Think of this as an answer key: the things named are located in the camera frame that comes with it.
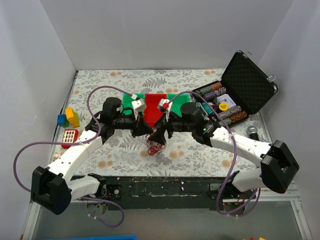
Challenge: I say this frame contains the red wire bundle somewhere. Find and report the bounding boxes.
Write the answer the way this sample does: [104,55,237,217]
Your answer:
[145,133,166,156]

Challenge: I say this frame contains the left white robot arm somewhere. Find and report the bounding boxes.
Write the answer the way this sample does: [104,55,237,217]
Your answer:
[30,97,153,215]

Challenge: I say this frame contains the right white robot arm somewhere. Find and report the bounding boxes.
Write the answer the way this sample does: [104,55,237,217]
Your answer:
[149,102,300,199]

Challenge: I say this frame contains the red plastic bin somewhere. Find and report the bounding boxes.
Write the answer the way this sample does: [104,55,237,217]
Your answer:
[143,93,167,128]

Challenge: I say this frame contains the left green plastic bin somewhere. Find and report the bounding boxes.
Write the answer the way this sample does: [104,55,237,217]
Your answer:
[121,93,145,115]

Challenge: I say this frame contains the green plastic bin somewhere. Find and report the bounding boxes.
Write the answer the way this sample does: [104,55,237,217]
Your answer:
[121,93,145,115]
[171,94,190,117]

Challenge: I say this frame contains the right green plastic bin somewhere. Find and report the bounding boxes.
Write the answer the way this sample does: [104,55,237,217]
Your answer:
[171,94,190,117]

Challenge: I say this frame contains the floral table mat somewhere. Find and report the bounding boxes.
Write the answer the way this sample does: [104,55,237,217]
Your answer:
[47,68,272,178]

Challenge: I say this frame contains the yellow dealer button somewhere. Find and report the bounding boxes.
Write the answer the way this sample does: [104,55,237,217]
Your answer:
[218,102,229,111]

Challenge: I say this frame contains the white card deck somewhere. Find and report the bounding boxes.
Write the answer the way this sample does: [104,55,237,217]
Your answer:
[217,93,237,108]

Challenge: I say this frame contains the red window toy brick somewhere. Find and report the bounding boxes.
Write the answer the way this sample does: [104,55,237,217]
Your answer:
[61,129,79,149]

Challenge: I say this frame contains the blue toy brick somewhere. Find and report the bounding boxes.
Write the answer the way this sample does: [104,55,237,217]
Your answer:
[57,114,66,126]

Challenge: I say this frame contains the black microphone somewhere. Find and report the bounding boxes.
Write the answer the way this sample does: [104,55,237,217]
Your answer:
[246,125,261,142]

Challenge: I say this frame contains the black poker chip case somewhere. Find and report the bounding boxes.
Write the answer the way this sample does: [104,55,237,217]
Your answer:
[193,50,278,127]

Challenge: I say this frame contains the small white red toy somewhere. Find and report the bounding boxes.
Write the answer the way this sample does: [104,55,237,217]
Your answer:
[52,153,61,162]

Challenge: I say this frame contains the blue plastic bin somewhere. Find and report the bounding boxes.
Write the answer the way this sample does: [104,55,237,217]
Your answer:
[31,233,138,240]

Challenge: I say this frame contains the yellow red toy pieces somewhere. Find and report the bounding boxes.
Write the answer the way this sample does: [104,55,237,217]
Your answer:
[242,237,267,240]

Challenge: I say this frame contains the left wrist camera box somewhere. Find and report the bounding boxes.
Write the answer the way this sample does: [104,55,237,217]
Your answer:
[131,93,147,113]

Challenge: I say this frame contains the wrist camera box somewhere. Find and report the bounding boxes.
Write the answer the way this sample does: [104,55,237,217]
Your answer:
[157,98,172,113]
[131,93,147,113]

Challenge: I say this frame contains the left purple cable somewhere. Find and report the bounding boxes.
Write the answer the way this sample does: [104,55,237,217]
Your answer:
[12,85,141,228]

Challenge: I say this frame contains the purple cable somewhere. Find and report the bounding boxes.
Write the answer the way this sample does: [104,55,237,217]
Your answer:
[12,85,141,228]
[167,90,262,217]

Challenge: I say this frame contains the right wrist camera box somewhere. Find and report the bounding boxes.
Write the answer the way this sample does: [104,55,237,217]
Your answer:
[157,98,172,113]

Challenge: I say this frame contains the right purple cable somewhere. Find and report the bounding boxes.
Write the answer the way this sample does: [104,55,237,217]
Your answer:
[167,90,262,217]

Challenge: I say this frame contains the black table front frame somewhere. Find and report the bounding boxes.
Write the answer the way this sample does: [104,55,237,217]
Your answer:
[77,174,256,211]

